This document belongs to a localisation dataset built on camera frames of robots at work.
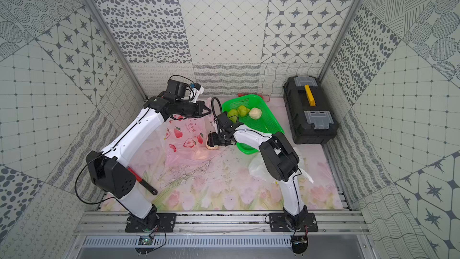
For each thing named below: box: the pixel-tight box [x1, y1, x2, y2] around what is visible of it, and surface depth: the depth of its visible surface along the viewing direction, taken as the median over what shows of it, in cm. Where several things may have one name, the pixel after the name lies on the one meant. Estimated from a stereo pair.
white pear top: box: [248, 107, 262, 120], surface depth 108 cm
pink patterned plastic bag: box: [164, 115, 224, 168], surface depth 90 cm
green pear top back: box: [238, 104, 251, 117], surface depth 109 cm
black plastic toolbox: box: [282, 75, 339, 145], surface depth 93 cm
